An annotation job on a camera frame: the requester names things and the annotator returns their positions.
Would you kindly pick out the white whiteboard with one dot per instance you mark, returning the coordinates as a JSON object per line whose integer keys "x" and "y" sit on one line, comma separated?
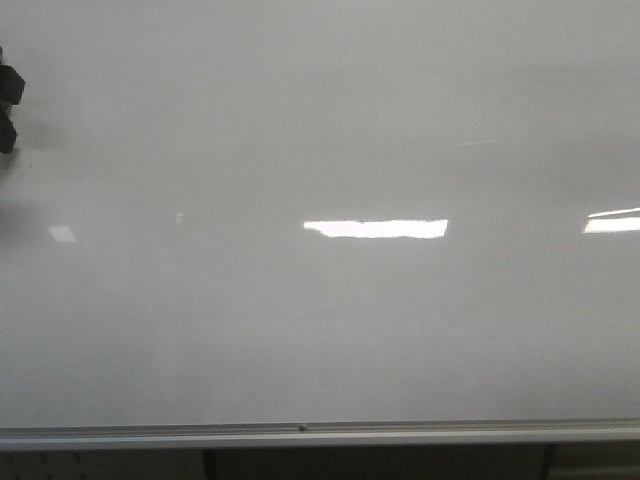
{"x": 241, "y": 212}

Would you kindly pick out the grey metal marker tray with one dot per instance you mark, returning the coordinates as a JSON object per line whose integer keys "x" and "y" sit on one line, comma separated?
{"x": 317, "y": 434}

